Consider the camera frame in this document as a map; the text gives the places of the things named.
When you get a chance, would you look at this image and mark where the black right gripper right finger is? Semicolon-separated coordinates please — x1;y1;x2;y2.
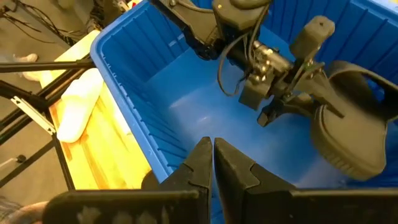
213;137;398;224

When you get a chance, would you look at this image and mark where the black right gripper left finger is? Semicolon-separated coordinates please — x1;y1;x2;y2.
42;136;214;224

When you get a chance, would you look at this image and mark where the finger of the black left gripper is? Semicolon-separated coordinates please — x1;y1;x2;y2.
257;92;345;128
290;15;336;91

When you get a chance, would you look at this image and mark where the black rubber slide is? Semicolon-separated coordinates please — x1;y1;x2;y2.
310;60;398;182

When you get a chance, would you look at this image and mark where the green rubber slide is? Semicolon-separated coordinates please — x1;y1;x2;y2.
55;67;105;144

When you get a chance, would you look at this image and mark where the blue plastic bin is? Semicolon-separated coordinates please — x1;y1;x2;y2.
90;0;398;224

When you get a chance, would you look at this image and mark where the person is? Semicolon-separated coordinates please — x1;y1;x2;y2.
0;197;49;224

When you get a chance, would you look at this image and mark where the person's foot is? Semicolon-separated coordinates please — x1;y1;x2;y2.
12;52;40;82

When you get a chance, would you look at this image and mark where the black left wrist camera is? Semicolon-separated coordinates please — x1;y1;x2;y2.
238;73;276;111

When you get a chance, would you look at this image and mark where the black camera cable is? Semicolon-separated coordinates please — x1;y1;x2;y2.
216;6;270;97

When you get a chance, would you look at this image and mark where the black aluminium rig frame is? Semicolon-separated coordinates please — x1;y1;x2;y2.
0;58;96;191

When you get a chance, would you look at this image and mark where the black cable bundle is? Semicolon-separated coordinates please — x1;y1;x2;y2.
0;0;94;46

